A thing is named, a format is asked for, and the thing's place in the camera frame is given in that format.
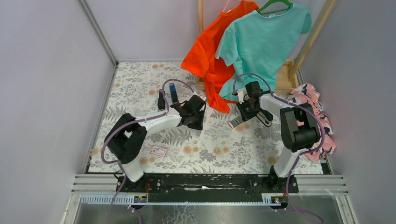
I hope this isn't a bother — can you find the blue stapler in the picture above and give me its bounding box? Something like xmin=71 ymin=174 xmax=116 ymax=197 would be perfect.
xmin=169 ymin=83 xmax=179 ymax=104

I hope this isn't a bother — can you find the small black stapler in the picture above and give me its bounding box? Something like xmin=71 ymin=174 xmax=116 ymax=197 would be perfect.
xmin=157 ymin=89 xmax=165 ymax=111

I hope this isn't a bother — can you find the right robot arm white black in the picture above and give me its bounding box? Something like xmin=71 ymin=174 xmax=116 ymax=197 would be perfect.
xmin=233 ymin=81 xmax=321 ymax=192

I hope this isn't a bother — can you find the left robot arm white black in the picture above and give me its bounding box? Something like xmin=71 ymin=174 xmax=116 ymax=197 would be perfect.
xmin=104 ymin=94 xmax=206 ymax=192

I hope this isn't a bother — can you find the floral table mat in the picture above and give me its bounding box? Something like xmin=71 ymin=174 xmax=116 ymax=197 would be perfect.
xmin=87 ymin=61 xmax=324 ymax=175

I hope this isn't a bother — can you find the red staple box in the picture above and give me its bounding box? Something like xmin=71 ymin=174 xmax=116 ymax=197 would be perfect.
xmin=150 ymin=146 xmax=167 ymax=157

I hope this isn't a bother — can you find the wooden clothes rack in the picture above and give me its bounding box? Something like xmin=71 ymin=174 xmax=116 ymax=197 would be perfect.
xmin=196 ymin=0 xmax=338 ymax=95

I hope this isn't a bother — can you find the pink patterned cloth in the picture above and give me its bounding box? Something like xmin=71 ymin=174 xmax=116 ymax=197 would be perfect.
xmin=287 ymin=84 xmax=336 ymax=161

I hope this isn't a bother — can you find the orange t-shirt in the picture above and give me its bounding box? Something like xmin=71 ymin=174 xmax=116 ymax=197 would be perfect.
xmin=181 ymin=0 xmax=258 ymax=113

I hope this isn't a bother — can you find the teal t-shirt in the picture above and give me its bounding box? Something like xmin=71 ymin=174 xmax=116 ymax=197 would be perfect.
xmin=215 ymin=3 xmax=311 ymax=101

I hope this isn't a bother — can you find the pink clothes hanger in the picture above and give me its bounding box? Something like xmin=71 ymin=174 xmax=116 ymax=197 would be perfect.
xmin=222 ymin=0 xmax=241 ymax=13

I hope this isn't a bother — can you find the green clothes hanger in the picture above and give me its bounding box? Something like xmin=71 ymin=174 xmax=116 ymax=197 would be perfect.
xmin=257 ymin=0 xmax=293 ymax=15

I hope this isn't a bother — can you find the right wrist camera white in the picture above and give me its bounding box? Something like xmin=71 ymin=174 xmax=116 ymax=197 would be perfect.
xmin=232 ymin=88 xmax=249 ymax=104

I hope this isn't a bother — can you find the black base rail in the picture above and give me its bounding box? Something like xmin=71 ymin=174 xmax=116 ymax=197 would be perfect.
xmin=116 ymin=173 xmax=299 ymax=203

